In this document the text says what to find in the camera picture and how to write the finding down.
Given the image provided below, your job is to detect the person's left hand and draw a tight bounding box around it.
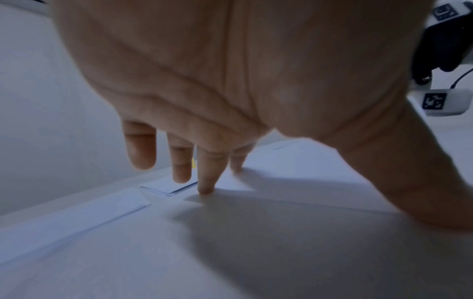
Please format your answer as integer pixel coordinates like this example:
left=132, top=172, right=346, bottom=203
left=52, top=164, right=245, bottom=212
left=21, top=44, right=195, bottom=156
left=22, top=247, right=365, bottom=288
left=48, top=0, right=473, bottom=229

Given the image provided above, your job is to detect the single white paper sheet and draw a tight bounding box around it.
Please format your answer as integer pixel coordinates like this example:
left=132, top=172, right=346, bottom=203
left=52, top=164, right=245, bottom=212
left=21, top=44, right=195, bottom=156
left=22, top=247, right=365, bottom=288
left=200, top=137, right=473, bottom=234
left=140, top=175, right=201, bottom=197

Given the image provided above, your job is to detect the white paper stack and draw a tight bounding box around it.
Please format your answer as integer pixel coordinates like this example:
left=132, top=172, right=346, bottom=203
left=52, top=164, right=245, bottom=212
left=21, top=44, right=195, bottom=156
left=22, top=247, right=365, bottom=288
left=0, top=190, right=153, bottom=267

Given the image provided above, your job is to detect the black right wristband with markers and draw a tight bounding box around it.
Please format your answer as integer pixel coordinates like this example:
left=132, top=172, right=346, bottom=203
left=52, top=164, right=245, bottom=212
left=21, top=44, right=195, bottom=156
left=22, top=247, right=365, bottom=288
left=410, top=0, right=473, bottom=86

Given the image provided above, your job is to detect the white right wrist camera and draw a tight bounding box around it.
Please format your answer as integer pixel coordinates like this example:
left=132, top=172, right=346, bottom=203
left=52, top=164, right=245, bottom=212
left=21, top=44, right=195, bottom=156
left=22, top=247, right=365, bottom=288
left=408, top=87, right=473, bottom=118

